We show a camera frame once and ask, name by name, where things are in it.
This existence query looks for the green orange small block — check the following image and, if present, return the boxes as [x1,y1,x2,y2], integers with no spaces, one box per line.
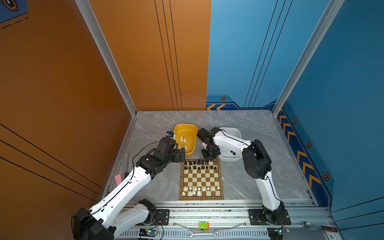
[199,222,210,230]

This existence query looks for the wooden chess board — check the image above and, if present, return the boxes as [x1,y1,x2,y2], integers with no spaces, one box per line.
[180,159,224,201]

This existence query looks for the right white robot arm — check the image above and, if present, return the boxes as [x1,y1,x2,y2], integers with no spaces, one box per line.
[197,128,285,225]

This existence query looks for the yellow plastic tray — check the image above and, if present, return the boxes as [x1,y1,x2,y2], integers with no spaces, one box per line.
[174,124,198,157]

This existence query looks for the red handled ratchet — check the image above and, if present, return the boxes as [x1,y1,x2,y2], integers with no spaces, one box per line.
[302,222,338,233]

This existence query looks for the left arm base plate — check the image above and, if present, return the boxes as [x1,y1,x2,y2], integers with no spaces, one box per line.
[138,209,170,226]

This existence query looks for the white plastic tray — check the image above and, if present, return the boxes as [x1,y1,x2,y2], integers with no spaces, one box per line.
[216,127,243,163]

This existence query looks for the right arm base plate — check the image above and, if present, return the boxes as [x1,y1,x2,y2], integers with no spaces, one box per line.
[248,209,292,226]

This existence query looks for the silver wrench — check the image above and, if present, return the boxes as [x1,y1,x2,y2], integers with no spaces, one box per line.
[187,230,220,239]

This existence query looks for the circuit board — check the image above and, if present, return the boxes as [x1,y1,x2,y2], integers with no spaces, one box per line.
[138,229,159,240]
[267,228,291,240]

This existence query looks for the pink eraser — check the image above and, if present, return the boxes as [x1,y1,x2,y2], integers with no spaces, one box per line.
[115,174,123,186]

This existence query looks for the right circuit board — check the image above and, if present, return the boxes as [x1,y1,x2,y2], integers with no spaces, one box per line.
[267,228,291,240]

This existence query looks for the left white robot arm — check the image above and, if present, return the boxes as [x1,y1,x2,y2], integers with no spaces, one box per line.
[72,132,186,240]

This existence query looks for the left circuit board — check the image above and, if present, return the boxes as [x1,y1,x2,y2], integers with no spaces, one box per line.
[138,229,159,240]

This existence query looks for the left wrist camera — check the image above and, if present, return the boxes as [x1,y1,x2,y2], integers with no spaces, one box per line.
[166,131,175,139]

